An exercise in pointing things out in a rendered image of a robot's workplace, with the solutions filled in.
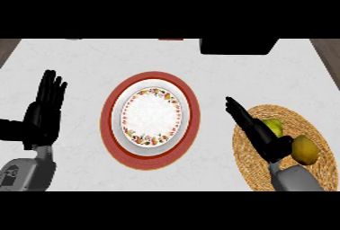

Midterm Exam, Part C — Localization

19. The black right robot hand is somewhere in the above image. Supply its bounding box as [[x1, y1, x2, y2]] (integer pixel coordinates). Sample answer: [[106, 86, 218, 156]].
[[224, 96, 294, 164]]

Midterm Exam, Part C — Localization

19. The black box appliance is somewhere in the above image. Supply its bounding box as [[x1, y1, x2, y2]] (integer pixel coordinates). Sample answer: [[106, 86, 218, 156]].
[[197, 39, 279, 56]]

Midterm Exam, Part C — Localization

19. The red round placemat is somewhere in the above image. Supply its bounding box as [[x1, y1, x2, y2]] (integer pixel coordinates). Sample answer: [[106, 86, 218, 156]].
[[98, 70, 202, 172]]

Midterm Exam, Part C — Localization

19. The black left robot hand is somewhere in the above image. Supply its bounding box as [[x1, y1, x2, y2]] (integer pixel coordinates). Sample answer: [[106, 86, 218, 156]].
[[0, 69, 69, 151]]

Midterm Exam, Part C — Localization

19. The yellow lemon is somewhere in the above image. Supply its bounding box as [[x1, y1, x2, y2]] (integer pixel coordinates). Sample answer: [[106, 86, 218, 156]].
[[289, 134, 320, 166]]

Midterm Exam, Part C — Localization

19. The white floral rimmed plate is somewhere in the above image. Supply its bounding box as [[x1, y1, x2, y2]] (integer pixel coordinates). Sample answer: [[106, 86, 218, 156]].
[[110, 78, 190, 157]]

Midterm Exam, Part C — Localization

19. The woven wicker round placemat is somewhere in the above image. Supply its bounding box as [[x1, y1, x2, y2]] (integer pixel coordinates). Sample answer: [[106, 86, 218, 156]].
[[230, 103, 340, 192]]

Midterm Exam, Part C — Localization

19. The green pear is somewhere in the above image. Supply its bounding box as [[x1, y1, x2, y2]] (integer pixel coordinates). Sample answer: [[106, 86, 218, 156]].
[[261, 118, 283, 138]]

